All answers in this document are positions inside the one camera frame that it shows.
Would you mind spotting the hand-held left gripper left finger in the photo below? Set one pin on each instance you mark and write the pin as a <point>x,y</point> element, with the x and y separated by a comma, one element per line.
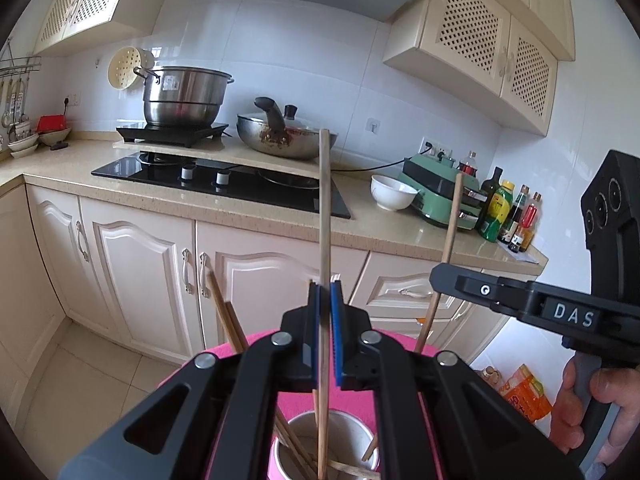
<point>314,330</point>

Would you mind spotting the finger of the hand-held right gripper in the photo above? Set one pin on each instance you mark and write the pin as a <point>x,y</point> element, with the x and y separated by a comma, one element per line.
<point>480,289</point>

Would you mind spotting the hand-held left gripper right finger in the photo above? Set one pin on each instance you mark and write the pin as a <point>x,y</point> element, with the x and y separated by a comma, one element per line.
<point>336,335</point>

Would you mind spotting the thin brown chopstick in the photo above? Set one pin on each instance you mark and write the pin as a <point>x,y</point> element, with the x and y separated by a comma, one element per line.
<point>450,220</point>
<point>325,210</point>

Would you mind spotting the bundle of wooden chopsticks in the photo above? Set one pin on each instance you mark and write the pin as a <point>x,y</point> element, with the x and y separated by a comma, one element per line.
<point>235,330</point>

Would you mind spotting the white chopstick holder cup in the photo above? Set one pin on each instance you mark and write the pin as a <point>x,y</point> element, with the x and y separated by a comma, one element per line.
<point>350,435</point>

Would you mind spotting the person's right hand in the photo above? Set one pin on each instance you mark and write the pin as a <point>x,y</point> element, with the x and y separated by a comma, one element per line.
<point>562,410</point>

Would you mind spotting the white paper sheet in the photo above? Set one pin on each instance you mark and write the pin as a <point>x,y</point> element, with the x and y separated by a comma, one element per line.
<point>525,256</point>

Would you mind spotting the small dark bottle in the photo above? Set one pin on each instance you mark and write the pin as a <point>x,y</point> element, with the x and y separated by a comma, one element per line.
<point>515,242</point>

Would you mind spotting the pink tablecloth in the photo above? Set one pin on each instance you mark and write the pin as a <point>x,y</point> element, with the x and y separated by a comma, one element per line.
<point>345,401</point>

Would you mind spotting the green bottle with yellow cap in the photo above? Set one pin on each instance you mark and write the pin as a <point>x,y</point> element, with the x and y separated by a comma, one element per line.
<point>497,212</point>

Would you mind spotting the dark soy sauce bottle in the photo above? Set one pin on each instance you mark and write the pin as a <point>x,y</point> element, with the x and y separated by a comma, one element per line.
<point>515,215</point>

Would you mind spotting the red sauce bottle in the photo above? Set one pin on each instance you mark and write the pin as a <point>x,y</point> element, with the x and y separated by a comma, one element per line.
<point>531,220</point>

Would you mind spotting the dark olive oil bottle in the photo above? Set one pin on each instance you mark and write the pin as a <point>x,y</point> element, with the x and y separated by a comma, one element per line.
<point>491,195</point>

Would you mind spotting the orange snack packet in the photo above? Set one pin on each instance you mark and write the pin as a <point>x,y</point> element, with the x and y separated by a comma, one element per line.
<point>525,392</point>

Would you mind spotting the green electric cooker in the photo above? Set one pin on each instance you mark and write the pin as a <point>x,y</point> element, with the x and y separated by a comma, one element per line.
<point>430,180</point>

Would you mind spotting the red label soda bottle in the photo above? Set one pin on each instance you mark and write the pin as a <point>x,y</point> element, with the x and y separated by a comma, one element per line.
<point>469,165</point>

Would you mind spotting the cream base cabinet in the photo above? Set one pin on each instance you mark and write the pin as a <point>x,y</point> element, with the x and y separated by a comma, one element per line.
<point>145,270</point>

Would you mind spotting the wok with glass lid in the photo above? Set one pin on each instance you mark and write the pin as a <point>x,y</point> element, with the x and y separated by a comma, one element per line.
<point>280,145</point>

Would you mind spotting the black glass gas stove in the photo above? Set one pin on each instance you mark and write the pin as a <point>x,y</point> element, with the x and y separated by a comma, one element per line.
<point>150,172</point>

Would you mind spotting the black induction cooker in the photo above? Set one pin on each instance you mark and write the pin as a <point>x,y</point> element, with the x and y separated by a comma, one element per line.
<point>165,134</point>

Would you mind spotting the stainless steel pot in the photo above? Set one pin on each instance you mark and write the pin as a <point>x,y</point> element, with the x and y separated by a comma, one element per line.
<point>185,95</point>

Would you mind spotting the beige stone countertop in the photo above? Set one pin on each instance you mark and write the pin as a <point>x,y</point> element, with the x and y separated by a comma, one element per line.
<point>75,160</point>

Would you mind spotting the small dark object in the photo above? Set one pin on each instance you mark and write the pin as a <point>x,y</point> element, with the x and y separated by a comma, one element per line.
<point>59,146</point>

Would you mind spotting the wide white bowl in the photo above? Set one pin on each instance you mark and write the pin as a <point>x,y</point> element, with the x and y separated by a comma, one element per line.
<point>55,137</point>

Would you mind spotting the cream round strainer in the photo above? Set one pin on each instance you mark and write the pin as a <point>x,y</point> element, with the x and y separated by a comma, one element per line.
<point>122,67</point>

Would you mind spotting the red box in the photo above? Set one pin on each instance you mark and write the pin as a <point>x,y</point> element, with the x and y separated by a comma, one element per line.
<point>52,122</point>

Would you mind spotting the stack of white bowls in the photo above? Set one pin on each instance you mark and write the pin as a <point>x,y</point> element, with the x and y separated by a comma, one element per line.
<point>22,142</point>

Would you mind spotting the white double wall socket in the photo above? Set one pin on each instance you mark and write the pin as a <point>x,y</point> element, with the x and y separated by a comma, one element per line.
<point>440,147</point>

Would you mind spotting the white wall switch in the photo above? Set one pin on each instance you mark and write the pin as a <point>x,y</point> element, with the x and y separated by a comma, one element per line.
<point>375,125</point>

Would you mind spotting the cream wall cabinet row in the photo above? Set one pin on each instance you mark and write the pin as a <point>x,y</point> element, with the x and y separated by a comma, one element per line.
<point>545,5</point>

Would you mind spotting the white wall socket with plug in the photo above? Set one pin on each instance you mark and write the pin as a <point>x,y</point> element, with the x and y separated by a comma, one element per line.
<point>72,99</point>

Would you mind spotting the steel wall utensil rack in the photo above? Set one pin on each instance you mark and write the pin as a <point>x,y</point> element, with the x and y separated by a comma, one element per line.
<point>20,65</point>

